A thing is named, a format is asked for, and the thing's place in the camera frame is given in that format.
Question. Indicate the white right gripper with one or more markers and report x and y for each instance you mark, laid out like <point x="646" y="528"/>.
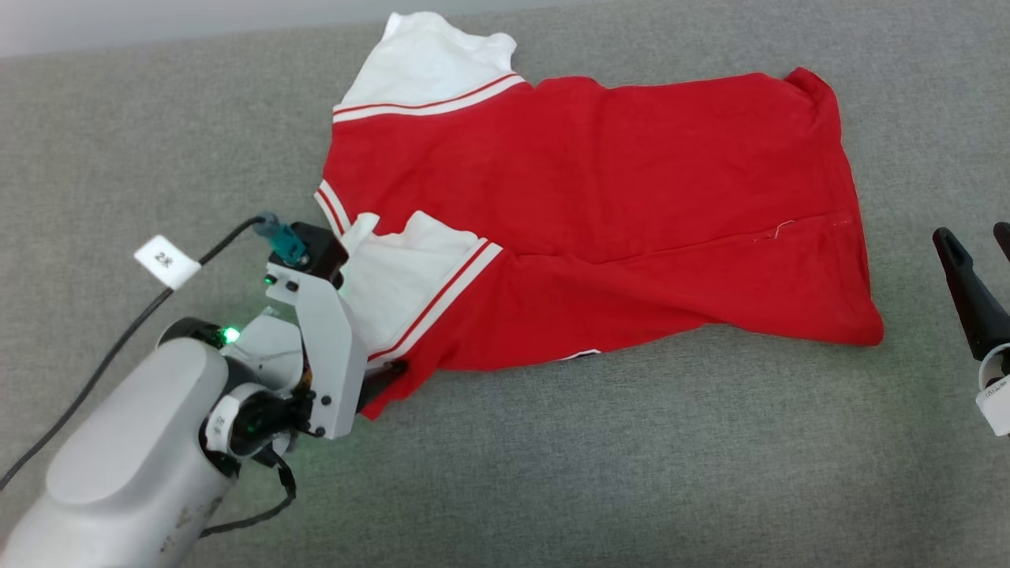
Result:
<point x="998" y="394"/>

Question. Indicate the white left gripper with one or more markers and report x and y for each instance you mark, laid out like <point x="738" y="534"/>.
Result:
<point x="335" y="363"/>

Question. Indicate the red and white T-shirt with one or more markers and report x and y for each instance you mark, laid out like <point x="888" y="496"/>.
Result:
<point x="592" y="205"/>

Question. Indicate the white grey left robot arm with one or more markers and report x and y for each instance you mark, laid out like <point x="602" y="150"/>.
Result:
<point x="126" y="457"/>

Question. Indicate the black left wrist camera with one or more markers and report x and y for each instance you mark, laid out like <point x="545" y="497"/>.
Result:
<point x="319" y="248"/>

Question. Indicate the teal left camera plug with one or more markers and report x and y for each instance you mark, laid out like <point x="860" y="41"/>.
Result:
<point x="282" y="239"/>

